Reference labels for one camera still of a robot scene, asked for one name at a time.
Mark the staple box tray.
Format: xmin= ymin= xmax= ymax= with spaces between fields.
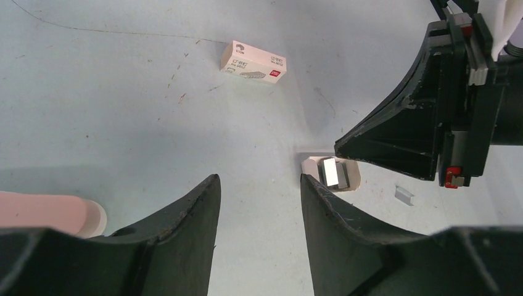
xmin=301 ymin=155 xmax=361 ymax=192

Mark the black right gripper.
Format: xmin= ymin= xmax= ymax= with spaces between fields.
xmin=334 ymin=12 xmax=522 ymax=188

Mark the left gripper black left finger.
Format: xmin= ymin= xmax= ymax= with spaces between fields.
xmin=1 ymin=174 xmax=221 ymax=295

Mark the white staple box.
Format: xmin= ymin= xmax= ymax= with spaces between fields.
xmin=220 ymin=41 xmax=287 ymax=84

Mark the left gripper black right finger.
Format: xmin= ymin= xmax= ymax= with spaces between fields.
xmin=300 ymin=175 xmax=522 ymax=295

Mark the metal staple strip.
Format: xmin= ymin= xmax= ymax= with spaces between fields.
xmin=394 ymin=186 xmax=414 ymax=207
xmin=319 ymin=157 xmax=350 ymax=190

